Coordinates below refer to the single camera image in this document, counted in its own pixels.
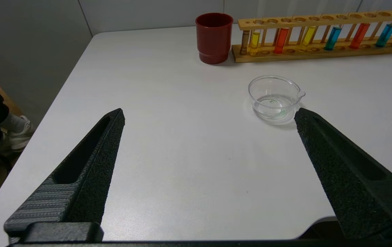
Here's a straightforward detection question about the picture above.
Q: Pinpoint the clear glass spouted dish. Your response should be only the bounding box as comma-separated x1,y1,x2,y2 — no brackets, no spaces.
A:
248,75,306,121

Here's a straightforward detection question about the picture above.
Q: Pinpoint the teal pigment test tube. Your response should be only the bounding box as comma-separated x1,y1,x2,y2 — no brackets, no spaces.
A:
375,14,392,48
324,15,343,51

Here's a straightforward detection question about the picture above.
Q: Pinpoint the yellow pigment test tube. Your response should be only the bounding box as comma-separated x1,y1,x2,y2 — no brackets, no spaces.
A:
299,17,318,52
250,19,261,56

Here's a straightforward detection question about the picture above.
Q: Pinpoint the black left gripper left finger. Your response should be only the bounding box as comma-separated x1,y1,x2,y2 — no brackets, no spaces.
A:
4,108,125,240

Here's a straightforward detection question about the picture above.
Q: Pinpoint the dark red cup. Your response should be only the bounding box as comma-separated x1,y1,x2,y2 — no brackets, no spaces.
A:
195,13,234,64

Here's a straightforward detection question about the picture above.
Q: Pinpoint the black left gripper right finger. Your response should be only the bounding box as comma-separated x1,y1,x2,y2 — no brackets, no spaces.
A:
294,107,392,240

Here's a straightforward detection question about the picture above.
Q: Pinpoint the grey white sneaker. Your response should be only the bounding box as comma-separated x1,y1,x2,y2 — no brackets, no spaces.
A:
0,116,34,152

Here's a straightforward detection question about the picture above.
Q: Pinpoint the red pigment test tube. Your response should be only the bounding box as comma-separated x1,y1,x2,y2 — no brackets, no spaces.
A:
349,14,371,49
273,17,290,54

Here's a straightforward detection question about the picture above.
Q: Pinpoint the wooden test tube rack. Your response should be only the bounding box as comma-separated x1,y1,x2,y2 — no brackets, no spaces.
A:
231,9,392,63

